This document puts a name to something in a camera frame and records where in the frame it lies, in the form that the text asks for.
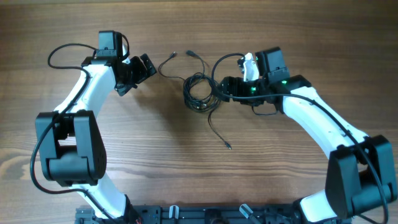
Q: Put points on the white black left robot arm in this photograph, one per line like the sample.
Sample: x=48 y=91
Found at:
x=69 y=155

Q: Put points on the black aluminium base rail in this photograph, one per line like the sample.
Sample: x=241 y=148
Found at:
x=211 y=214

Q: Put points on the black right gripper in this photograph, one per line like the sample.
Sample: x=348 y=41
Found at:
x=226 y=88

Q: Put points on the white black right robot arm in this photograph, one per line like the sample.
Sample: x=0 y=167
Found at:
x=361 y=175

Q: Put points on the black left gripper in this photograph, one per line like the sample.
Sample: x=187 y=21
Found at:
x=137 y=70

